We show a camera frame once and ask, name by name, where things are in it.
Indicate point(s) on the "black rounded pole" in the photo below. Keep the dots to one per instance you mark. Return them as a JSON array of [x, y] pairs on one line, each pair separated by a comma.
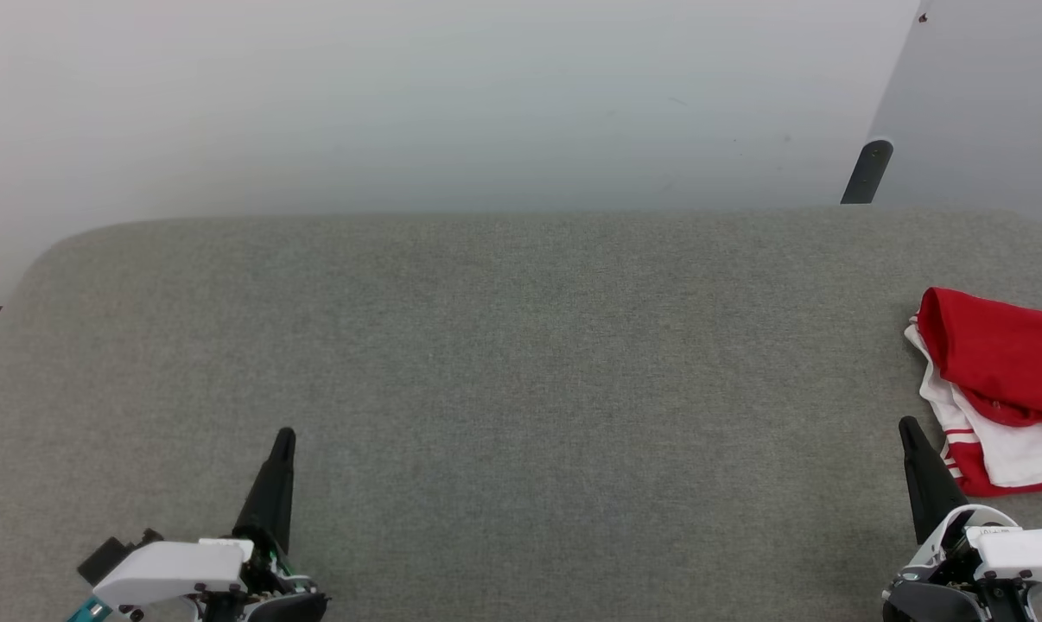
[[867, 173]]

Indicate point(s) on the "grey fabric sofa seat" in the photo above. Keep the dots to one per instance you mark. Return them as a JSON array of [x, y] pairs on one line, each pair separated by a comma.
[[530, 389]]

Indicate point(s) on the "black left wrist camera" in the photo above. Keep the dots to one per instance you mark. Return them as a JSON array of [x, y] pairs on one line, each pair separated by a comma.
[[106, 555]]

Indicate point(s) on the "teal left camera connector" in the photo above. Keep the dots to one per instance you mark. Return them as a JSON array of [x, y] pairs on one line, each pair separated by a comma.
[[89, 611]]

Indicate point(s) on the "white wall panel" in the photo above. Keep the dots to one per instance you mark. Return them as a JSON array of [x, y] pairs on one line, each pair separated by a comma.
[[987, 104]]

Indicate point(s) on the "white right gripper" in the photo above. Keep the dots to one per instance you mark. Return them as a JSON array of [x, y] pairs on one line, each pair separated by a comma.
[[1022, 561]]

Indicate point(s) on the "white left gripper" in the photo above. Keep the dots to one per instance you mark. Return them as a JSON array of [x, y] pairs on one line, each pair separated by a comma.
[[175, 570]]

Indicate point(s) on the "red and white jersey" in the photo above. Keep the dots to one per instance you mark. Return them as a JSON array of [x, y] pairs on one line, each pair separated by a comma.
[[1005, 354]]

